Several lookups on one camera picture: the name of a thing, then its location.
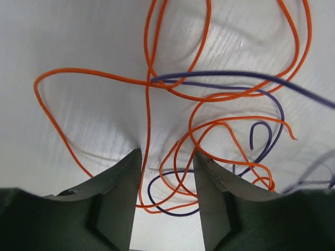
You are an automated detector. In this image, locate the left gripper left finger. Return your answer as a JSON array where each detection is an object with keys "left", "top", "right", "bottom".
[{"left": 1, "top": 149, "right": 142, "bottom": 250}]

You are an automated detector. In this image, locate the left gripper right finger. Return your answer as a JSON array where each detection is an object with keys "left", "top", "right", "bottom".
[{"left": 193, "top": 152, "right": 334, "bottom": 250}]

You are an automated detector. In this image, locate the purple thin cable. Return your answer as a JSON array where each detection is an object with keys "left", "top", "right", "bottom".
[
  {"left": 150, "top": 70, "right": 335, "bottom": 110},
  {"left": 147, "top": 79, "right": 335, "bottom": 217}
]

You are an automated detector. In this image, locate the orange red thin cable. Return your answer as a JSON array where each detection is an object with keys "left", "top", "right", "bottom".
[{"left": 33, "top": 0, "right": 312, "bottom": 214}]

